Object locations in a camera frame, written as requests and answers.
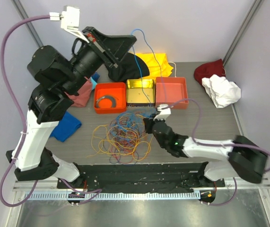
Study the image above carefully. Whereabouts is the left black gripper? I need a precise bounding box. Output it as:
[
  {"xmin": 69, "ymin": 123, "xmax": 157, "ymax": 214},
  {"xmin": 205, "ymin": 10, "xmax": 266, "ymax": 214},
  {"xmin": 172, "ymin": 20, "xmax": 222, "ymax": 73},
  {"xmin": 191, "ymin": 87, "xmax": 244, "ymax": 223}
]
[{"xmin": 61, "ymin": 26, "xmax": 137, "ymax": 96}]

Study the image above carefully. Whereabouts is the light blue wire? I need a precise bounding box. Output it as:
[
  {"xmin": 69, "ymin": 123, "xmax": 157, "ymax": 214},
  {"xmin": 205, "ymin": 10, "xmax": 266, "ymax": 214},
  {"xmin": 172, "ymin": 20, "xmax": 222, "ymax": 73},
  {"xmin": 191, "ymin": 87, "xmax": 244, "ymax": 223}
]
[{"xmin": 114, "ymin": 28, "xmax": 168, "ymax": 128}]

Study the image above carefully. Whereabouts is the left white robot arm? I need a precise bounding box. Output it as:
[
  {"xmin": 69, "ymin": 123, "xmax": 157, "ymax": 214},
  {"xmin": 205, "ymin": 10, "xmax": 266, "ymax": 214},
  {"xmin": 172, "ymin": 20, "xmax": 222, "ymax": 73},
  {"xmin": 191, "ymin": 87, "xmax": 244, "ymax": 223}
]
[{"xmin": 6, "ymin": 26, "xmax": 137, "ymax": 189}]

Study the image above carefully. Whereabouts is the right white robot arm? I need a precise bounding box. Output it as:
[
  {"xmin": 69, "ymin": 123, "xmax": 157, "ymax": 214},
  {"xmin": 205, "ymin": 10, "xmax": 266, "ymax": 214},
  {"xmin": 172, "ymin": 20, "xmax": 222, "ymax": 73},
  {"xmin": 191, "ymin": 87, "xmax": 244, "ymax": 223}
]
[{"xmin": 143, "ymin": 117, "xmax": 268, "ymax": 187}]

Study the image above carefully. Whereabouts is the black cloth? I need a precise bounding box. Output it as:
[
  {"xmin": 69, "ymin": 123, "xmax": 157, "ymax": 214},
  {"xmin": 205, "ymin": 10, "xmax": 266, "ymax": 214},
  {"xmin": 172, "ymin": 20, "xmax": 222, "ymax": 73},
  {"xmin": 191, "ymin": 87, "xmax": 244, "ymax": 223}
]
[{"xmin": 106, "ymin": 52, "xmax": 150, "ymax": 82}]

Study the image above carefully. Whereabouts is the light blue cloth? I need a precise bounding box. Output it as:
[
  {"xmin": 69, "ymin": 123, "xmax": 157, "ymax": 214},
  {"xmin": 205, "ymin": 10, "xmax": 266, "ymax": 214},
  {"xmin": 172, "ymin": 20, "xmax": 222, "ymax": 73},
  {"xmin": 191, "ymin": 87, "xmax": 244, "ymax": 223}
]
[{"xmin": 90, "ymin": 72, "xmax": 100, "ymax": 90}]

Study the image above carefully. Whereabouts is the salmon pink drawer box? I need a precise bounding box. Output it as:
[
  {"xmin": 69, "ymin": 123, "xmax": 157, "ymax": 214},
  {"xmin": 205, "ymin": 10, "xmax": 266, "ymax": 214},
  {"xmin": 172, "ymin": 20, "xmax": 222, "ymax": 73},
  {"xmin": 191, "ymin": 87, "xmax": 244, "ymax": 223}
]
[{"xmin": 155, "ymin": 77, "xmax": 188, "ymax": 106}]

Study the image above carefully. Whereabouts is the yellow cloth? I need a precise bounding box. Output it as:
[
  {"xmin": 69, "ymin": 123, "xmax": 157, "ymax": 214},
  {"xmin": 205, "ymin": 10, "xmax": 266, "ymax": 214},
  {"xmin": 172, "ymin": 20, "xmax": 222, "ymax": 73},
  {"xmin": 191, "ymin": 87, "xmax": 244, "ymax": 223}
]
[{"xmin": 135, "ymin": 53, "xmax": 174, "ymax": 79}]

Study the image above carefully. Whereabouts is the orange plastic box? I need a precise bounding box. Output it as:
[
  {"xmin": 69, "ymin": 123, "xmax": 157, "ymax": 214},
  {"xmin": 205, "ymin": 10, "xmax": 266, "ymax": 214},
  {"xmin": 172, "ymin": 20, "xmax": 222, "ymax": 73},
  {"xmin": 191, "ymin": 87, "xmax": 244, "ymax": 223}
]
[{"xmin": 94, "ymin": 82, "xmax": 127, "ymax": 114}]

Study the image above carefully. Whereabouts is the gold metal tin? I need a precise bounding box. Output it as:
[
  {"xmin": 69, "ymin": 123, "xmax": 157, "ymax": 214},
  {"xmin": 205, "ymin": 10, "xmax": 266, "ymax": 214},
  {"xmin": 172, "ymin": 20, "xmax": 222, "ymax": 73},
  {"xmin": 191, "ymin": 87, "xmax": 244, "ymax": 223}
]
[{"xmin": 126, "ymin": 79, "xmax": 156, "ymax": 107}]

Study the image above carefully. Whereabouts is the salmon red cloth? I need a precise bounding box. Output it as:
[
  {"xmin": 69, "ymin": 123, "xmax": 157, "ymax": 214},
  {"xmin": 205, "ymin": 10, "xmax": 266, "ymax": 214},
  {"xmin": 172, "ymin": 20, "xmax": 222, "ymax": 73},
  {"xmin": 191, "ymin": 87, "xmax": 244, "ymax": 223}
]
[{"xmin": 65, "ymin": 79, "xmax": 93, "ymax": 108}]

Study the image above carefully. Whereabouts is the white cloth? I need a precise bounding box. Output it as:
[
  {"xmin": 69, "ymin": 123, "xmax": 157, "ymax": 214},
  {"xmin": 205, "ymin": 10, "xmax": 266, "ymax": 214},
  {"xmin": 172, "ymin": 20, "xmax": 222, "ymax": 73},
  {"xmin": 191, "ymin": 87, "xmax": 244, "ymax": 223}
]
[{"xmin": 201, "ymin": 74, "xmax": 241, "ymax": 108}]

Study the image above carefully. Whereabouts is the dark red cloth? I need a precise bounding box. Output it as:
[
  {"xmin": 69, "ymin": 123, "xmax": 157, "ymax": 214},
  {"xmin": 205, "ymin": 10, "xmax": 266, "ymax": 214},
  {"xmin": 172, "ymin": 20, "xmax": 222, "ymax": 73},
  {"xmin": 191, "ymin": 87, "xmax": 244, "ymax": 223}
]
[{"xmin": 193, "ymin": 59, "xmax": 226, "ymax": 86}]

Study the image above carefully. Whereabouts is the royal blue cloth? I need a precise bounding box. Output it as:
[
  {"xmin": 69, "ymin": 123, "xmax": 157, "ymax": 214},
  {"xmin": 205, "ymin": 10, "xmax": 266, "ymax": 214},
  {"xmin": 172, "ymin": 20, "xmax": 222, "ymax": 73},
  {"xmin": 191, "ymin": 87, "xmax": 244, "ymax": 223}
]
[{"xmin": 50, "ymin": 112, "xmax": 82, "ymax": 142}]

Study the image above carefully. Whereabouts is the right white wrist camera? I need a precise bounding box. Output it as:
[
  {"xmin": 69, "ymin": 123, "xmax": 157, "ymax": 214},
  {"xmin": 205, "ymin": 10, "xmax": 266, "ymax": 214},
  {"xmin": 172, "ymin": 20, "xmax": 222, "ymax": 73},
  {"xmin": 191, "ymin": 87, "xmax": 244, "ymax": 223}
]
[{"xmin": 153, "ymin": 104, "xmax": 171, "ymax": 121}]

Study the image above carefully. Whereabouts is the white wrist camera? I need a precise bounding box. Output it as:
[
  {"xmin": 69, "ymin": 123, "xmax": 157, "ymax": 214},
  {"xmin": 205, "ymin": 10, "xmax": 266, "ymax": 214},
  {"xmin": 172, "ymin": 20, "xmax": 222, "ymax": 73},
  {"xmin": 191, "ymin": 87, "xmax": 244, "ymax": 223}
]
[
  {"xmin": 49, "ymin": 6, "xmax": 80, "ymax": 31},
  {"xmin": 153, "ymin": 104, "xmax": 171, "ymax": 121}
]

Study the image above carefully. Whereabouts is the red wire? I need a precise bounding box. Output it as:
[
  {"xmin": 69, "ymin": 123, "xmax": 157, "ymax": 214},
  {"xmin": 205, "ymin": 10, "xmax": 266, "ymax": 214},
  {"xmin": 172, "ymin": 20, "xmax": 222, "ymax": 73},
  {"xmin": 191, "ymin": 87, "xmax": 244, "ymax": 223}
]
[{"xmin": 111, "ymin": 127, "xmax": 140, "ymax": 157}]

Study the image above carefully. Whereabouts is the dark blue wire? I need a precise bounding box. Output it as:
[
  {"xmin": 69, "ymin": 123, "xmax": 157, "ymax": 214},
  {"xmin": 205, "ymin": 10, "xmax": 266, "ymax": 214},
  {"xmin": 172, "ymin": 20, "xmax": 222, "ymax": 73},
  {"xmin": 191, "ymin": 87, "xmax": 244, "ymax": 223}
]
[{"xmin": 108, "ymin": 118, "xmax": 140, "ymax": 165}]

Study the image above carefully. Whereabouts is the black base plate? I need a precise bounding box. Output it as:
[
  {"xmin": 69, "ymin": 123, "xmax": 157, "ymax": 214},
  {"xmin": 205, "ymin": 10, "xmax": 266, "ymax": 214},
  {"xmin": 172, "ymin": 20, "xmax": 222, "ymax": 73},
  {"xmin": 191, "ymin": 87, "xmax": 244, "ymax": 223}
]
[{"xmin": 69, "ymin": 163, "xmax": 225, "ymax": 193}]

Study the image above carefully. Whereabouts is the yellow wire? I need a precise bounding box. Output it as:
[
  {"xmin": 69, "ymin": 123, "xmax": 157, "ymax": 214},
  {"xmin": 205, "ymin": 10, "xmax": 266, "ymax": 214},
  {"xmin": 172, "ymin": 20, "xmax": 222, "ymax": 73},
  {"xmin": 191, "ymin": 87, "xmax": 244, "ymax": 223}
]
[{"xmin": 86, "ymin": 122, "xmax": 153, "ymax": 164}]

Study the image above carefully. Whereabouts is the white cord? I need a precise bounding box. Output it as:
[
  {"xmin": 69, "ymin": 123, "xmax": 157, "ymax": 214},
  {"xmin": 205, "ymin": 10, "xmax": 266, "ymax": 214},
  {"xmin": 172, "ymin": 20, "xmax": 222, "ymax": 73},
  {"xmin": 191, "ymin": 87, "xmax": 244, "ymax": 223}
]
[{"xmin": 167, "ymin": 61, "xmax": 178, "ymax": 78}]

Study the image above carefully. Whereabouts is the grey wire coil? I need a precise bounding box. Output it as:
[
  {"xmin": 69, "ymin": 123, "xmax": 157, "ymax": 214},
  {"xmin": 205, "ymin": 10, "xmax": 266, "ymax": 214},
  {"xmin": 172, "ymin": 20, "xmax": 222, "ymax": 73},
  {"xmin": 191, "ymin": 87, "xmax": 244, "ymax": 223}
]
[{"xmin": 96, "ymin": 94, "xmax": 118, "ymax": 108}]

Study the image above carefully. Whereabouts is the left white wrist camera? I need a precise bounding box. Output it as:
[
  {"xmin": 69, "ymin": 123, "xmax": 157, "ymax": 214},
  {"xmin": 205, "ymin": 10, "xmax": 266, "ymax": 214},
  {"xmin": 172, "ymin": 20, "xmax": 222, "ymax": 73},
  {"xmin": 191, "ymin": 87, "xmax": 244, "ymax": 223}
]
[{"xmin": 49, "ymin": 6, "xmax": 80, "ymax": 31}]

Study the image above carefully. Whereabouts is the white slotted cable duct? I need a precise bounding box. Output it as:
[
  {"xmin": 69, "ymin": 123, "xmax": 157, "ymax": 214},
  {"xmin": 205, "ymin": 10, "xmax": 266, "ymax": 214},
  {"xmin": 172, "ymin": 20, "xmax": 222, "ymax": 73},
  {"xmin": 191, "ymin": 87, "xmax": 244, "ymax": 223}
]
[{"xmin": 29, "ymin": 191, "xmax": 200, "ymax": 201}]

